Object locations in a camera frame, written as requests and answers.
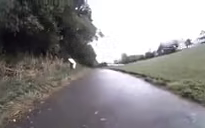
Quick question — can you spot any row of distant trees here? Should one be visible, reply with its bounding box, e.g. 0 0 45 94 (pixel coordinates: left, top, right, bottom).
113 38 194 65

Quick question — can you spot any wet grey asphalt path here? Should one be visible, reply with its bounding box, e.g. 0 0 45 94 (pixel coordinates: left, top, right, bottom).
4 67 205 128

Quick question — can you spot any dense wood of trees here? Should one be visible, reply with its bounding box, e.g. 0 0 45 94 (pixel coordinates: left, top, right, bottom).
0 0 104 68

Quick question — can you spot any weedy grass verge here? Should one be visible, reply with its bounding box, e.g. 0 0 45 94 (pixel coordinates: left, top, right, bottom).
0 54 91 128

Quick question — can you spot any grass slope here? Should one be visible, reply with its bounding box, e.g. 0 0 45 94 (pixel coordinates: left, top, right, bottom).
108 42 205 107

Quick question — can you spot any white building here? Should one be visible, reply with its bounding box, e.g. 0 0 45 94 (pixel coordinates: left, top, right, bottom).
195 29 205 45

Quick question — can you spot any white marker post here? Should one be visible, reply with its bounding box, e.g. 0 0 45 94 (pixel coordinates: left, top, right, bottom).
67 57 77 70

